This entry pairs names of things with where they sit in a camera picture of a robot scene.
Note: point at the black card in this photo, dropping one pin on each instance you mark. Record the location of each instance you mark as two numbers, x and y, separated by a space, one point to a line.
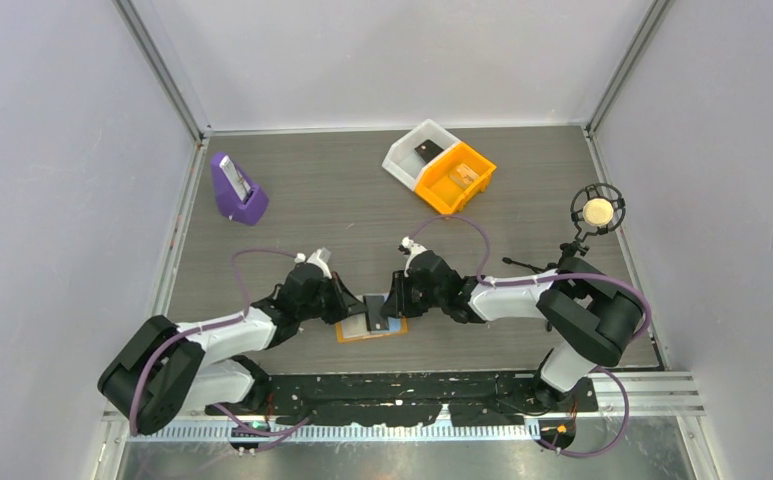
428 150
378 312

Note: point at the black card in white bin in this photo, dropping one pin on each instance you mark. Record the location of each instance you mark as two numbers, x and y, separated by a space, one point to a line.
428 150

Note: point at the microphone with shock mount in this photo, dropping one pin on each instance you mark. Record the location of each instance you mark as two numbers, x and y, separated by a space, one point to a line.
597 209

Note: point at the orange card holder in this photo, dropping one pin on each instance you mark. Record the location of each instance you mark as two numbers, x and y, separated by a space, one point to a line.
361 327

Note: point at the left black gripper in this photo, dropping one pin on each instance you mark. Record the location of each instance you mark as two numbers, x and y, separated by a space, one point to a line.
345 304

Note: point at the white card in purple stand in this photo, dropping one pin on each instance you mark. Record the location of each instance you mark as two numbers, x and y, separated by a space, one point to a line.
235 178

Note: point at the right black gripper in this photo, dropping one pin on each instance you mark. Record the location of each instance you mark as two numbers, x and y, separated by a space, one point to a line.
398 304

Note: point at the black microphone tripod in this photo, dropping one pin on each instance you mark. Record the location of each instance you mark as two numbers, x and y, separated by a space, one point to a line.
571 252

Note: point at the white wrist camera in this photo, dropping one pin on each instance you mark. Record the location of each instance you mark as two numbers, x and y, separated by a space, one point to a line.
410 249
320 258

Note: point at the white plastic bin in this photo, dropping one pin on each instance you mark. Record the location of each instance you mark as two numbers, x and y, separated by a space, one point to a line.
404 164

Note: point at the aluminium frame rail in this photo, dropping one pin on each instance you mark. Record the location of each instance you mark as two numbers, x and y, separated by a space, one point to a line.
606 399

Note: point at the purple stand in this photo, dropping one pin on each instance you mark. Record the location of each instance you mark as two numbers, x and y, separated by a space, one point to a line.
238 198

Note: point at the orange plastic bin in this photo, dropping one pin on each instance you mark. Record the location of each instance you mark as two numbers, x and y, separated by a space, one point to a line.
441 193

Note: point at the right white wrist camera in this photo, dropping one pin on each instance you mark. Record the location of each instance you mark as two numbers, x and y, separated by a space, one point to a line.
410 249

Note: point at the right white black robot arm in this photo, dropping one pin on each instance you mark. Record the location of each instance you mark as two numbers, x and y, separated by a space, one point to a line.
597 316

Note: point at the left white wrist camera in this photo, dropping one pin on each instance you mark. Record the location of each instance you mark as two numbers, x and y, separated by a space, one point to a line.
320 258

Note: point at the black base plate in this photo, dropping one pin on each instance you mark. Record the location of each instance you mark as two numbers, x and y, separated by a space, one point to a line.
481 398

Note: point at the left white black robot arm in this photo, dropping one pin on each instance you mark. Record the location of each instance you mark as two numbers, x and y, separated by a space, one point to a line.
168 368

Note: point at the clear card in orange bin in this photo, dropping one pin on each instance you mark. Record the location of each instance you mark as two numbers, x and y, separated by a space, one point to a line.
463 176

